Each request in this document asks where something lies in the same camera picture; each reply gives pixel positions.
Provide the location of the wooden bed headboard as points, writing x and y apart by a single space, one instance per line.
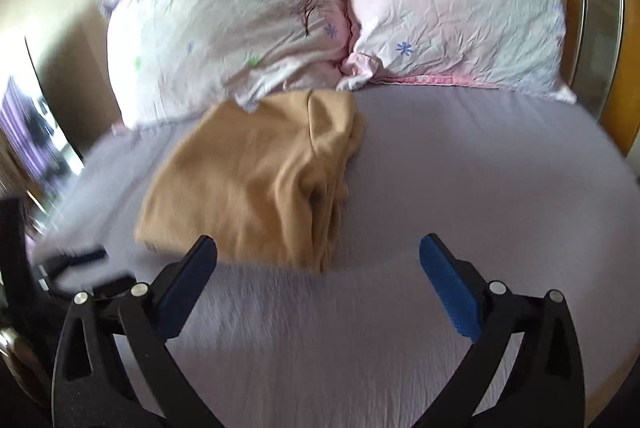
595 8

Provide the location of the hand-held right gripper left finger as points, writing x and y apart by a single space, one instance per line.
181 288

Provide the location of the tan garment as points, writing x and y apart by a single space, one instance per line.
250 188

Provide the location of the pink floral pillow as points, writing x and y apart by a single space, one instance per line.
450 3

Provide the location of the purple curtain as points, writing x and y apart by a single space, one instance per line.
30 133

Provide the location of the lavender bed sheet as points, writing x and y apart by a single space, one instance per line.
425 188

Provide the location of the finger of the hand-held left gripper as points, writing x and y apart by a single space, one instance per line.
82 255
112 286

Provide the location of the floral pillow with tree print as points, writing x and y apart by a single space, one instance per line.
220 28

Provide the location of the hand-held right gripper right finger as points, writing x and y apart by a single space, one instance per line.
450 290

